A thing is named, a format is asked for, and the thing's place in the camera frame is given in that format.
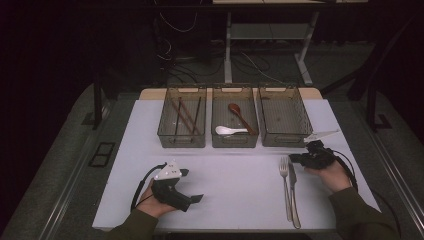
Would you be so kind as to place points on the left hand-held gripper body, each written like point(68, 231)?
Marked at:
point(168, 195)

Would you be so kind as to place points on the clear grey plastic bin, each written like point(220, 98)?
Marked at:
point(166, 133)
point(233, 141)
point(286, 120)

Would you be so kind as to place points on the brown wooden spoon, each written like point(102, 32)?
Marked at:
point(234, 108)

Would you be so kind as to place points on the silver metal fork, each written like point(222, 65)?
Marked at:
point(286, 186)

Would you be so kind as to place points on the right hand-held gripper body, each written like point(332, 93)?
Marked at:
point(320, 158)

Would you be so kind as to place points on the black metal stand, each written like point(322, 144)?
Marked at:
point(371, 100)

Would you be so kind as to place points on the person's right hand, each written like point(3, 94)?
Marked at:
point(333, 178)

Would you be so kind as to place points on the white ceramic spoon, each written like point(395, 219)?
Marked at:
point(223, 130)

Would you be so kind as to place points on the person's left hand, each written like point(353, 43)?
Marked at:
point(150, 206)

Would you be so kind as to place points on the white metal desk frame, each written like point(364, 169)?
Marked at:
point(266, 31)

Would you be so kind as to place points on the silver metal knife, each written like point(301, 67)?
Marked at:
point(293, 186)

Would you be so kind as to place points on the black chopstick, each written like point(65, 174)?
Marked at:
point(197, 111)
point(178, 120)

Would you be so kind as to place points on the brown wooden chopstick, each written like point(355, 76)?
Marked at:
point(193, 120)
point(182, 116)

